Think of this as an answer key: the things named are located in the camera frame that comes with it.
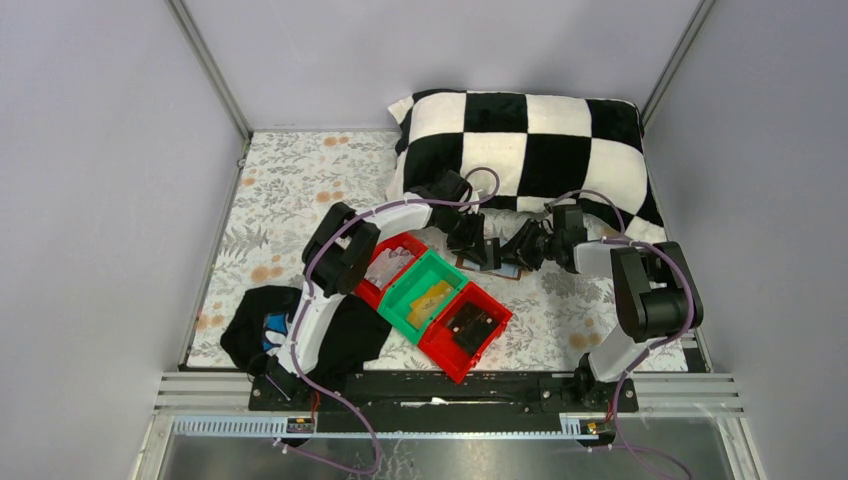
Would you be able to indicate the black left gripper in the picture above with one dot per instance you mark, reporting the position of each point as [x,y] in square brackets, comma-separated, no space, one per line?
[473,239]

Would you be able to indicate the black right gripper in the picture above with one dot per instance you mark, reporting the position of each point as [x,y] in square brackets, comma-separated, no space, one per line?
[528,240]

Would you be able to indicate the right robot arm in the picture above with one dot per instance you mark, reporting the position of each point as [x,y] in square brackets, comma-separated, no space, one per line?
[655,298]

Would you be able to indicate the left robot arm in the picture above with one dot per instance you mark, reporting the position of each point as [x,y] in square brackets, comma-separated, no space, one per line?
[339,252]

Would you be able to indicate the red bin with black cards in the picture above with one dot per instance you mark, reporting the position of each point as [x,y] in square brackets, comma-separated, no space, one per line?
[437,343]

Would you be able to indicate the black card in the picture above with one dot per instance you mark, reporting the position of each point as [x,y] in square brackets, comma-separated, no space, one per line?
[471,327]

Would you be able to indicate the yellow card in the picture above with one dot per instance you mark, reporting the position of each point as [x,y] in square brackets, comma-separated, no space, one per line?
[428,303]

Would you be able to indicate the white VIP card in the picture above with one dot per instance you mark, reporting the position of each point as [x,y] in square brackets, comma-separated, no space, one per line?
[388,263]

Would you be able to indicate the red bin with white cards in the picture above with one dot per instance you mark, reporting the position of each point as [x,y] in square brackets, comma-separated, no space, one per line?
[368,292]

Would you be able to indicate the floral tablecloth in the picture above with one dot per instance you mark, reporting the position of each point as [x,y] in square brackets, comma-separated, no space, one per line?
[288,182]

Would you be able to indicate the green plastic bin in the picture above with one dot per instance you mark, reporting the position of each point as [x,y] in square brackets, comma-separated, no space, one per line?
[423,274]

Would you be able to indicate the black white checkered pillow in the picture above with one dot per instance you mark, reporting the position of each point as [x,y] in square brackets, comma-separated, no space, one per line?
[530,149]

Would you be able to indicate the black cloth with blue print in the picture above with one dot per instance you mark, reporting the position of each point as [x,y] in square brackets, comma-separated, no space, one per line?
[355,335]

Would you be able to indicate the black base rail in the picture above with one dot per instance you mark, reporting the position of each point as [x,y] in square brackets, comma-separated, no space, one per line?
[545,391]

